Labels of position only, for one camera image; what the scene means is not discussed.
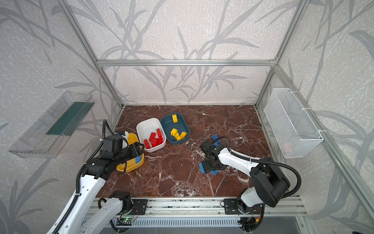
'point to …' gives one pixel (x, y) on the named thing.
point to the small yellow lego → (183, 134)
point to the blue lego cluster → (215, 137)
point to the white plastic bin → (145, 127)
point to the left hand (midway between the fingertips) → (142, 143)
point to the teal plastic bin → (175, 128)
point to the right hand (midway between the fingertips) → (210, 162)
